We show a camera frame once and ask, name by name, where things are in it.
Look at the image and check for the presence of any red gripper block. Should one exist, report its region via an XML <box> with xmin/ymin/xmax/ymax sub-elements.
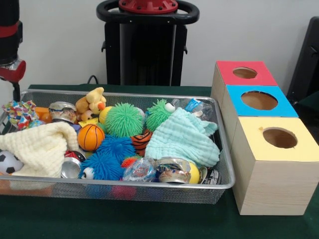
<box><xmin>0</xmin><ymin>59</ymin><xmax>26</xmax><ymax>102</ymax></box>

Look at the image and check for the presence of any green spiky rubber ball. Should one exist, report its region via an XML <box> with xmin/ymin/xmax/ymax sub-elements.
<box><xmin>105</xmin><ymin>103</ymin><xmax>146</xmax><ymax>138</ymax></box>

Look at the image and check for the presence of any cream muslin cloth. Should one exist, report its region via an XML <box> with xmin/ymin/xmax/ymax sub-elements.
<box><xmin>0</xmin><ymin>121</ymin><xmax>79</xmax><ymax>178</ymax></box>

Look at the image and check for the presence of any colourful patterned knotted toy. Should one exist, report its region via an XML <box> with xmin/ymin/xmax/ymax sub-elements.
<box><xmin>1</xmin><ymin>100</ymin><xmax>39</xmax><ymax>131</ymax></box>

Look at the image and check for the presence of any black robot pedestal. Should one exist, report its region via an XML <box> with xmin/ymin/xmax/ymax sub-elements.
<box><xmin>96</xmin><ymin>0</ymin><xmax>200</xmax><ymax>86</ymax></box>

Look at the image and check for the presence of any yellow plush animal toy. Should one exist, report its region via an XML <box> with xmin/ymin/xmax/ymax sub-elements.
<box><xmin>76</xmin><ymin>88</ymin><xmax>107</xmax><ymax>121</ymax></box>

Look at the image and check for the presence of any small orange basketball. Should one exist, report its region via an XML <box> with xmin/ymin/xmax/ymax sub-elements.
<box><xmin>78</xmin><ymin>123</ymin><xmax>106</xmax><ymax>151</ymax></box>

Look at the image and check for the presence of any dark green table cloth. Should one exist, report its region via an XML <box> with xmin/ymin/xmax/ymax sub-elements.
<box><xmin>0</xmin><ymin>84</ymin><xmax>319</xmax><ymax>239</ymax></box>

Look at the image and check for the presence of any clear mesh bin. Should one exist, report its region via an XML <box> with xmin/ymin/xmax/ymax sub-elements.
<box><xmin>0</xmin><ymin>90</ymin><xmax>236</xmax><ymax>205</ymax></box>

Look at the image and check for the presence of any small black white soccer ball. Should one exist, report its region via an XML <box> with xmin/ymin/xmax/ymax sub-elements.
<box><xmin>0</xmin><ymin>151</ymin><xmax>23</xmax><ymax>175</ymax></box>

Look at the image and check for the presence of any orange tiger striped ball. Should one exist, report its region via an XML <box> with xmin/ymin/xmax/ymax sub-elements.
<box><xmin>131</xmin><ymin>129</ymin><xmax>154</xmax><ymax>157</ymax></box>

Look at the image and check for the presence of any mint green muslin cloth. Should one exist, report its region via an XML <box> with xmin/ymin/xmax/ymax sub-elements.
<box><xmin>145</xmin><ymin>108</ymin><xmax>221</xmax><ymax>168</ymax></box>

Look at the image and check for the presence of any green furry monster toy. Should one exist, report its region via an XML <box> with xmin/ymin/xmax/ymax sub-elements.
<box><xmin>146</xmin><ymin>99</ymin><xmax>176</xmax><ymax>132</ymax></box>

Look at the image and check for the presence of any black upright panel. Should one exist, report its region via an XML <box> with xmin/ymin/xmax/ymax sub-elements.
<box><xmin>287</xmin><ymin>16</ymin><xmax>319</xmax><ymax>115</ymax></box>

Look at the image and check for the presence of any wooden box with three holes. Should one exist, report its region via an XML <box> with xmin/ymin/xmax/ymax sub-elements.
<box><xmin>211</xmin><ymin>61</ymin><xmax>319</xmax><ymax>216</ymax></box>

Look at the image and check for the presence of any blue furry monster toy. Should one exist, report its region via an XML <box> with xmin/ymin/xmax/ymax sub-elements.
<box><xmin>80</xmin><ymin>152</ymin><xmax>126</xmax><ymax>181</ymax></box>

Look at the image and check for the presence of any blue spiky rubber ball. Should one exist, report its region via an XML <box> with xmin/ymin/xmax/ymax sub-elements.
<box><xmin>95</xmin><ymin>134</ymin><xmax>136</xmax><ymax>159</ymax></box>

